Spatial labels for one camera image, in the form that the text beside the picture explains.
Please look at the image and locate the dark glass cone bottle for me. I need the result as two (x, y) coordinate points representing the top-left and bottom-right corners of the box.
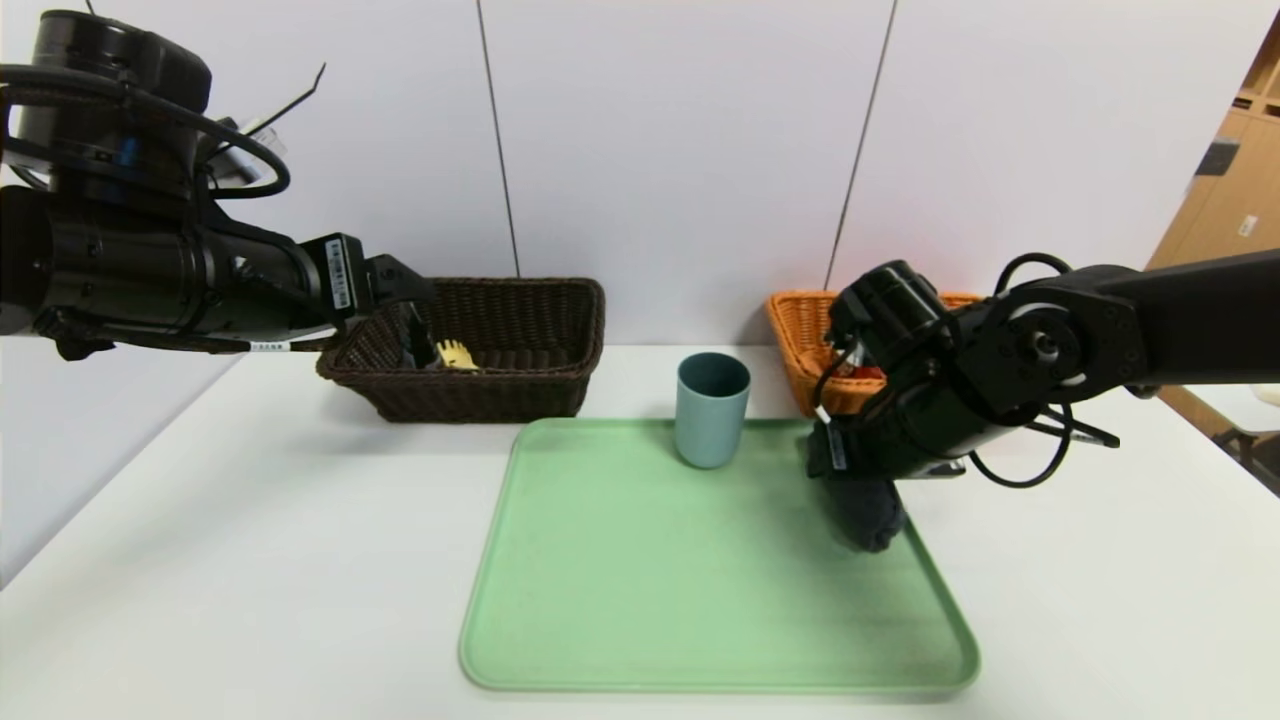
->
(403, 305), (441, 369)

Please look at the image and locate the orange wicker basket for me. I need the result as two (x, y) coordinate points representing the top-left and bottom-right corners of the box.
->
(765, 290), (981, 418)

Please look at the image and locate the dark brown wicker basket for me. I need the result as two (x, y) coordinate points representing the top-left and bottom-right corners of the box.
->
(318, 278), (607, 424)

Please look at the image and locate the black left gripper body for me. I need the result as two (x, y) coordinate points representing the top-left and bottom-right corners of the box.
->
(229, 217), (369, 341)

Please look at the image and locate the thin black cable tie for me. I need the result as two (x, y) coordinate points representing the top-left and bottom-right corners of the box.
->
(240, 63), (328, 136)

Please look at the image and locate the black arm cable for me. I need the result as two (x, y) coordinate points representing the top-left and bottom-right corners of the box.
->
(965, 400), (1121, 489)
(0, 65), (292, 201)

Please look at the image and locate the blue-grey plastic cup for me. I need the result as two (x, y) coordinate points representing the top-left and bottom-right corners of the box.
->
(674, 352), (751, 470)

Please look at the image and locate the dark grey towel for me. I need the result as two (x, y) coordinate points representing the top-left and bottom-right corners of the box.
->
(825, 478), (906, 553)

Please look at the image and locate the light green plastic tray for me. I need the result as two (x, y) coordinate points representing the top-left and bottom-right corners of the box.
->
(459, 417), (980, 693)

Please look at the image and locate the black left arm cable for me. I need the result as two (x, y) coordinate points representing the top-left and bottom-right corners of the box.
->
(0, 65), (292, 201)

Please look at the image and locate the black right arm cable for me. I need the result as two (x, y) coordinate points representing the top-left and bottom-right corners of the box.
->
(965, 400), (1121, 489)

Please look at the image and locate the wooden cabinet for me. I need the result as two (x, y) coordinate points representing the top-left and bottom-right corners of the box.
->
(1145, 15), (1280, 271)

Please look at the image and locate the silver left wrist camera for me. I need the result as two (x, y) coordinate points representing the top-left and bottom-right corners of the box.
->
(215, 118), (286, 186)

